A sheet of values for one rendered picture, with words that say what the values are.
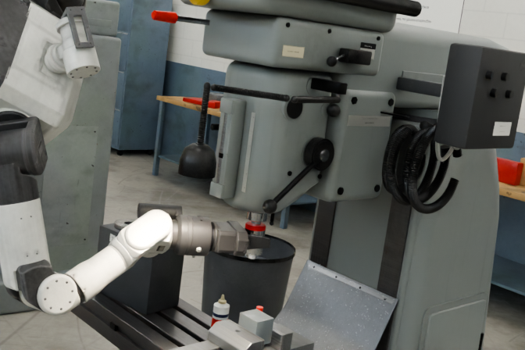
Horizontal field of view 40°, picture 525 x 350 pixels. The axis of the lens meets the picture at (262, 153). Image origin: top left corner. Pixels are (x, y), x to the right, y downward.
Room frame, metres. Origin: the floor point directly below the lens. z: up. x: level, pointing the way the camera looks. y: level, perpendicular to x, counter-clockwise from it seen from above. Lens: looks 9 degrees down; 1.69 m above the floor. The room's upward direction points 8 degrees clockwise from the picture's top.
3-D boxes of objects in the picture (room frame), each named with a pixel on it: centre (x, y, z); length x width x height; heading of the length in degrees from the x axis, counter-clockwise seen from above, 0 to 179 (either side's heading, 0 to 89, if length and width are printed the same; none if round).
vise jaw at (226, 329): (1.51, 0.00, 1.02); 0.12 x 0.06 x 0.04; 44
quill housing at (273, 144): (1.58, -0.01, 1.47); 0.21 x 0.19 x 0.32; 43
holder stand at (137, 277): (1.90, 0.30, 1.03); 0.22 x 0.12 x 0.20; 52
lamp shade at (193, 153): (1.37, 0.12, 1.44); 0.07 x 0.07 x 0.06
